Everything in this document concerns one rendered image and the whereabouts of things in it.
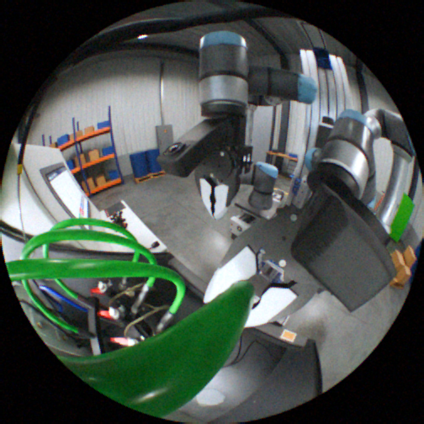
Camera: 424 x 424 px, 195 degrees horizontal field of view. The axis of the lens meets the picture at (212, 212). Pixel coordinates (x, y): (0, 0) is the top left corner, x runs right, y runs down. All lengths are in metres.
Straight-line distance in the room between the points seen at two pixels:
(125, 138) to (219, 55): 6.36
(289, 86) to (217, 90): 0.17
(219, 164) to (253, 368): 0.65
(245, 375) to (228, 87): 0.75
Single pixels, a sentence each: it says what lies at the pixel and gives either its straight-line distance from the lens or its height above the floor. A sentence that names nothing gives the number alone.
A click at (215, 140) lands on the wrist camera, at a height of 1.39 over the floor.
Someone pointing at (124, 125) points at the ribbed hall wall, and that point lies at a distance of 6.56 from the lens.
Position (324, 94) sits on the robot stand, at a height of 1.71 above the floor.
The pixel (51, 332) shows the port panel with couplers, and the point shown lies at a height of 1.15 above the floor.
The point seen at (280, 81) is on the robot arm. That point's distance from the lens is 0.31.
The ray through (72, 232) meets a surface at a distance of 0.18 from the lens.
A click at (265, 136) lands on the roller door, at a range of 6.59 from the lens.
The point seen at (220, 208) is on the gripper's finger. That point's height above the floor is 1.27.
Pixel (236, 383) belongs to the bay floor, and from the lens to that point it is 0.62.
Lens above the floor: 1.40
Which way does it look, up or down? 35 degrees down
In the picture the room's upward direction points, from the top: straight up
